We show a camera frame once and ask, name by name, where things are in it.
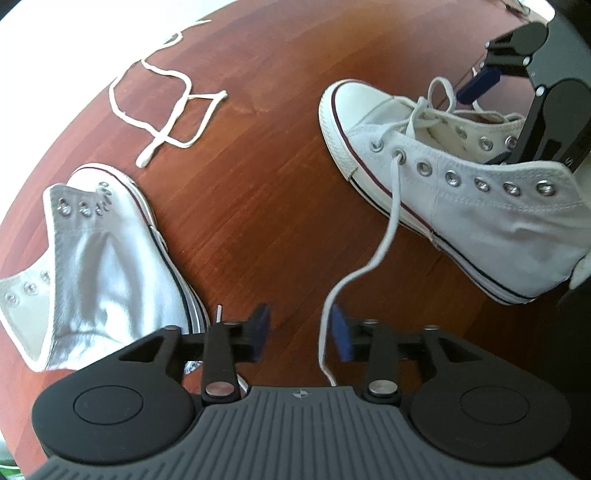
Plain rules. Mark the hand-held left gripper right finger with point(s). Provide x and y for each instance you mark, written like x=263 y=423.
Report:
x=341 y=333

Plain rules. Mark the white high-top canvas shoe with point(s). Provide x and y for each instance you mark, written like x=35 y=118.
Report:
x=106 y=277
x=485 y=221

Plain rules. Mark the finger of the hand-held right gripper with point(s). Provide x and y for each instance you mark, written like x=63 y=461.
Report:
x=526 y=138
x=480 y=85

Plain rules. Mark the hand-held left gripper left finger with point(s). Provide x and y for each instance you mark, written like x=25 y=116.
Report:
x=261 y=333

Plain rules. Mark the white shoelace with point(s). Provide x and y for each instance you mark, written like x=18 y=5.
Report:
x=144 y=160
x=392 y=217

